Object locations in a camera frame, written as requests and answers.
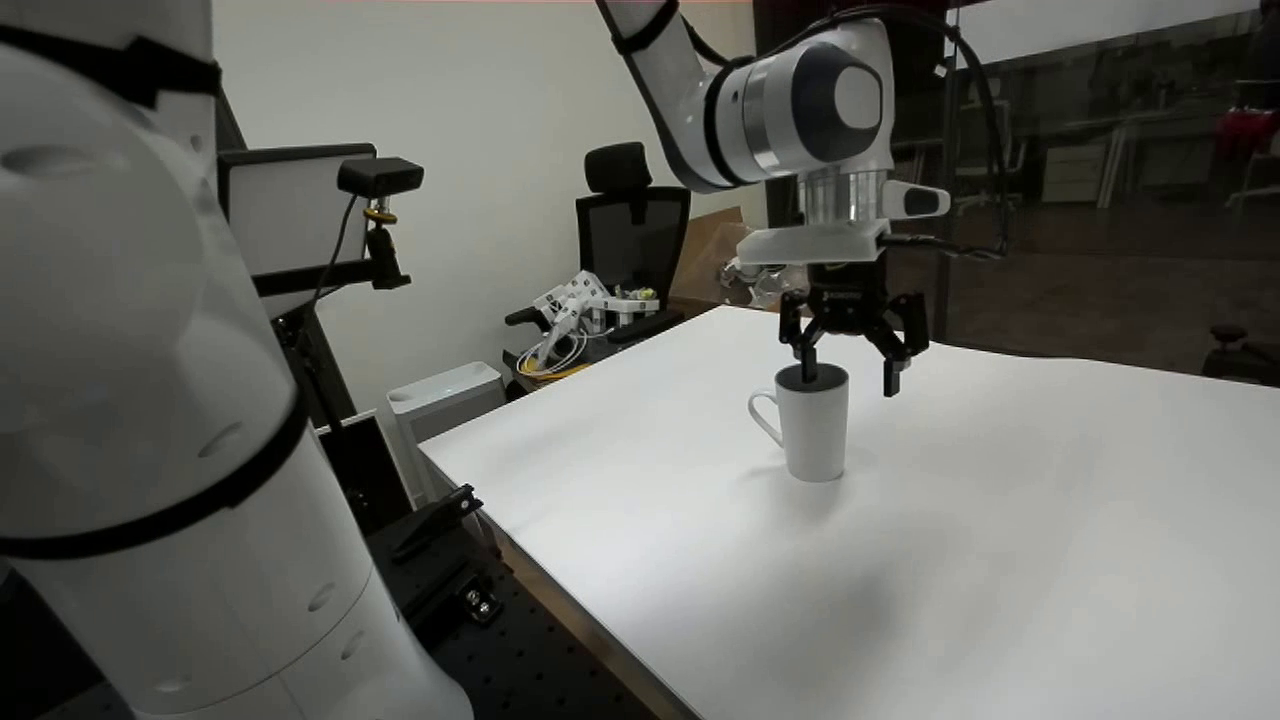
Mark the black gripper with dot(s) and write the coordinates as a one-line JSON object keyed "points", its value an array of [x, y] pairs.
{"points": [[853, 302]]}

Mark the white mug with dark interior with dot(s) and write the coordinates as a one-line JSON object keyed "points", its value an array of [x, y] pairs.
{"points": [[807, 418]]}

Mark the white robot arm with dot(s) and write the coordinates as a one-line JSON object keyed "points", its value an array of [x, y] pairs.
{"points": [[162, 484]]}

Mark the clear plastic bag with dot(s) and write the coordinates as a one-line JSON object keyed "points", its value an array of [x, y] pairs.
{"points": [[763, 284]]}

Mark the brown cardboard box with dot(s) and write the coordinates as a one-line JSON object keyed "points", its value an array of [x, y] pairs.
{"points": [[708, 246]]}

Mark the white paper table cover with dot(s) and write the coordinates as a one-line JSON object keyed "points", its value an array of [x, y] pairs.
{"points": [[1009, 542]]}

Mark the black office chair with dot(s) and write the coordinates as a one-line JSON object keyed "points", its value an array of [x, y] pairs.
{"points": [[628, 236]]}

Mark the white robot part on chair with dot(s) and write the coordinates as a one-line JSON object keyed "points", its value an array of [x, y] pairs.
{"points": [[569, 319]]}

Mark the black clamp on table edge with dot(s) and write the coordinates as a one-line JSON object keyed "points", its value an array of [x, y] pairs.
{"points": [[438, 566]]}

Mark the white box on floor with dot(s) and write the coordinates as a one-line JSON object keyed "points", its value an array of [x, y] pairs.
{"points": [[443, 401]]}

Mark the black camera on mount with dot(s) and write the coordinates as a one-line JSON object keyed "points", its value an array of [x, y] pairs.
{"points": [[370, 183]]}

